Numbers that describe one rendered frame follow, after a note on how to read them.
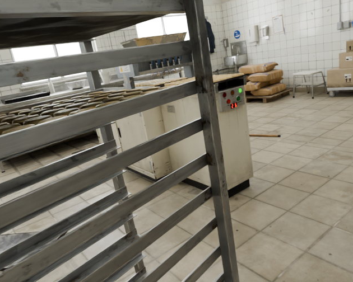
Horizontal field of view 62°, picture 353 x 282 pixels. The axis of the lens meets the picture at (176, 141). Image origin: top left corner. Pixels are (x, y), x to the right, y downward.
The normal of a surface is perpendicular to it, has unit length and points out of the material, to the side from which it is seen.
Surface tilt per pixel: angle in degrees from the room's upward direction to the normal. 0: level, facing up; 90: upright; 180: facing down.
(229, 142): 90
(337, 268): 0
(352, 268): 0
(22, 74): 90
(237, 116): 90
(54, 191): 90
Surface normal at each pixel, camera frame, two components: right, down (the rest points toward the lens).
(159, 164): 0.58, 0.13
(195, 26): -0.65, 0.32
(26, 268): 0.74, 0.07
